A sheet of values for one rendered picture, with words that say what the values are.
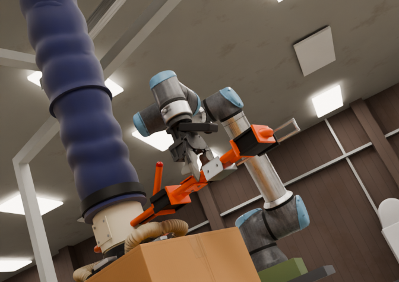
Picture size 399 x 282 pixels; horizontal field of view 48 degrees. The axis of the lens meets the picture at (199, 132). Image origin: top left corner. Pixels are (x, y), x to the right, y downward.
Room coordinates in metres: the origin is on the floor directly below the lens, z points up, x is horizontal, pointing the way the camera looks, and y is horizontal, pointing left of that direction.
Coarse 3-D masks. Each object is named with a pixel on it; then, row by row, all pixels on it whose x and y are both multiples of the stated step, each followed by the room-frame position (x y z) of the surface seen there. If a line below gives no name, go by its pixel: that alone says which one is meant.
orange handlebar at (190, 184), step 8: (264, 128) 1.07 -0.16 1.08; (264, 136) 1.07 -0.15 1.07; (232, 152) 1.12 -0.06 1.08; (224, 160) 1.14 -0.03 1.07; (232, 160) 1.17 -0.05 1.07; (192, 176) 1.22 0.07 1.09; (200, 176) 1.19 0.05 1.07; (184, 184) 1.23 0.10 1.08; (192, 184) 1.22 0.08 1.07; (200, 184) 1.23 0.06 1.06; (176, 192) 1.25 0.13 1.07; (184, 192) 1.29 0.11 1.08; (152, 208) 1.32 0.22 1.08; (144, 216) 1.35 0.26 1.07; (152, 216) 1.39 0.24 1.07; (136, 224) 1.39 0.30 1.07; (96, 248) 1.51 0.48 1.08
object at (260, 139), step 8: (248, 128) 1.07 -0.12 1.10; (256, 128) 1.06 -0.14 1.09; (240, 136) 1.08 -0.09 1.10; (248, 136) 1.08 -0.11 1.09; (256, 136) 1.05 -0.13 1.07; (272, 136) 1.11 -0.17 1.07; (232, 144) 1.10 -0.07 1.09; (240, 144) 1.10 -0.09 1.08; (248, 144) 1.09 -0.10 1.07; (256, 144) 1.07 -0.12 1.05; (264, 144) 1.09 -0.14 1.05; (240, 152) 1.10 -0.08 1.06; (248, 152) 1.10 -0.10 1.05; (256, 152) 1.13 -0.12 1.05
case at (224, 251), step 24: (168, 240) 1.17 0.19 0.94; (192, 240) 1.24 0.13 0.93; (216, 240) 1.32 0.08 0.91; (240, 240) 1.40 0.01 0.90; (120, 264) 1.15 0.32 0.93; (144, 264) 1.10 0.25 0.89; (168, 264) 1.15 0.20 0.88; (192, 264) 1.21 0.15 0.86; (216, 264) 1.28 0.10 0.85; (240, 264) 1.37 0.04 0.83
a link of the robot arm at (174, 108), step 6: (174, 102) 1.19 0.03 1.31; (180, 102) 1.20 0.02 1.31; (186, 102) 1.22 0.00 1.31; (168, 108) 1.19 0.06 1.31; (174, 108) 1.19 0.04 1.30; (180, 108) 1.19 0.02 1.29; (186, 108) 1.21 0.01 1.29; (162, 114) 1.21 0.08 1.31; (168, 114) 1.19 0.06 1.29; (174, 114) 1.19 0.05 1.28; (180, 114) 1.20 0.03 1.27; (186, 114) 1.21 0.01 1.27; (192, 114) 1.24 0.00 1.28; (168, 120) 1.20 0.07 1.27; (168, 126) 1.25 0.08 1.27
